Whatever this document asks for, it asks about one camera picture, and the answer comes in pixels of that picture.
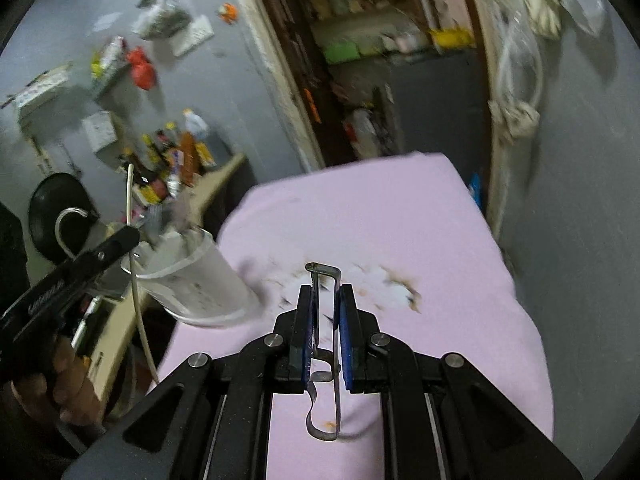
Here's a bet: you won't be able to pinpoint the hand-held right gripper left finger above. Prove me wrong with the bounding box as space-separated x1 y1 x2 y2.
62 284 317 480

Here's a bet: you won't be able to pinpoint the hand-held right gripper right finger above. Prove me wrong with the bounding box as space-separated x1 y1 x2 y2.
339 283 584 480

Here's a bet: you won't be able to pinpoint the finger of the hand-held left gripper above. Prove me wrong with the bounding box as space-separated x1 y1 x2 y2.
64 225 142 288

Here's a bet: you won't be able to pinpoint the metal tongs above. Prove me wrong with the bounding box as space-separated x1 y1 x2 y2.
304 261 347 442

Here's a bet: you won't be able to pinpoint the white cup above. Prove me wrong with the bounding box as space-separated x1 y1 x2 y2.
120 227 262 329

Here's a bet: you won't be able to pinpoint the person's left forearm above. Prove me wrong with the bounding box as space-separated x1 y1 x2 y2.
0 380 71 480

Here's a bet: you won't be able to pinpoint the person's left hand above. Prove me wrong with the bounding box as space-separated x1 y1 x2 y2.
14 334 108 427

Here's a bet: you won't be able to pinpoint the metal hook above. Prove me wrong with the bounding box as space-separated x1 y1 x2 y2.
55 207 101 261

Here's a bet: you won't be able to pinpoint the black wok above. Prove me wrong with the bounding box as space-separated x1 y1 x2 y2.
27 172 99 263

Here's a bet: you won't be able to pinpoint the group of condiment bottles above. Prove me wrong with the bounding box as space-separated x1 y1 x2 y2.
125 152 168 207

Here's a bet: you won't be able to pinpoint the pink tablecloth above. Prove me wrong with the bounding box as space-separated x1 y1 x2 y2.
147 152 556 480

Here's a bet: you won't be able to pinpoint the white box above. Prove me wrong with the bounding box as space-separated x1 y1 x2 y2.
81 111 117 153

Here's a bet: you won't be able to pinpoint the orange seasoning packet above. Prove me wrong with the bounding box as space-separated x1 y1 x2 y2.
177 132 199 187

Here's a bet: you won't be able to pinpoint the dark liquid jug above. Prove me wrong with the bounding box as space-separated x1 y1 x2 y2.
201 126 234 166

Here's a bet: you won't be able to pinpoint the clear oil jug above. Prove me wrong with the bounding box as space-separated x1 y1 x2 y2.
182 109 209 142

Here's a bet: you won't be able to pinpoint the white perforated rack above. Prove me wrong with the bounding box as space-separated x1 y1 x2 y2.
14 62 74 111

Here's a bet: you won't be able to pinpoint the red plastic bag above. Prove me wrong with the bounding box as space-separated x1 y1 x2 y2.
125 47 157 92

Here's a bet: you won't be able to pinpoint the grey plastic bag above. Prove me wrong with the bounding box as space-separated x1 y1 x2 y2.
132 0 194 41

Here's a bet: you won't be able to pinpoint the white wall socket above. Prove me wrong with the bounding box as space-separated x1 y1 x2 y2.
172 15 216 57

